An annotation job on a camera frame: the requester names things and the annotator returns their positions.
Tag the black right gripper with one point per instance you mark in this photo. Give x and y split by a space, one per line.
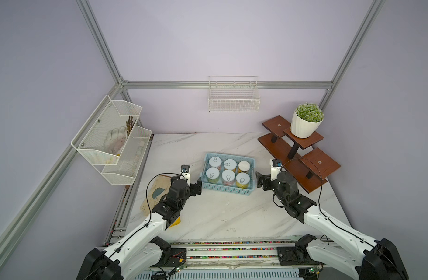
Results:
266 179

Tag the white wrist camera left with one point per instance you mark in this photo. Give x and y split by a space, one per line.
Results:
185 174

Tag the aluminium frame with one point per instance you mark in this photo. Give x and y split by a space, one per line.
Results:
17 229

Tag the light blue plastic basket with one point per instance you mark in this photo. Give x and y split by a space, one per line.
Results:
230 189

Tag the green label can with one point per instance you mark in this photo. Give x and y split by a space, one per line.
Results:
213 175

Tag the yellow plastic scoop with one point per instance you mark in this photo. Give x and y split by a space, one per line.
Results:
176 222

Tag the white wire wall basket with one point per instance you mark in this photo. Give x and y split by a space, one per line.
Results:
236 94

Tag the white mesh two-tier rack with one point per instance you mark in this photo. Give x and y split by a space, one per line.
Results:
89 141

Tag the yellow can end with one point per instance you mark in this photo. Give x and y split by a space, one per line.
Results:
242 180

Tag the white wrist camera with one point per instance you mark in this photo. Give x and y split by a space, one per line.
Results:
276 167
185 174

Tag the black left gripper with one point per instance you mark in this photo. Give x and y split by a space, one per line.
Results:
193 190

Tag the brown wooden tiered stand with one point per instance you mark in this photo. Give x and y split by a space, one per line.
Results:
310 166

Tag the yellow tall can white lid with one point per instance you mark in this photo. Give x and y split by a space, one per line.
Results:
243 167

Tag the beige work glove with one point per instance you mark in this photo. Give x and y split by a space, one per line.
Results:
156 190

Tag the white pot green plant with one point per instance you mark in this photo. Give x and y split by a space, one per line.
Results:
307 117

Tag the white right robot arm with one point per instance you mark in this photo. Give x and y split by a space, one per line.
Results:
359 256

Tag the yellow label can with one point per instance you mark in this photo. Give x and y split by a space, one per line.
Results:
230 164

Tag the pink label can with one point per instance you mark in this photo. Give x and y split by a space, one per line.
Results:
228 178
215 162

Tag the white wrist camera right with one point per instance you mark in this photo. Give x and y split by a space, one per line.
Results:
276 167

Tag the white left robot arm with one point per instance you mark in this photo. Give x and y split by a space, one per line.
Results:
140 234

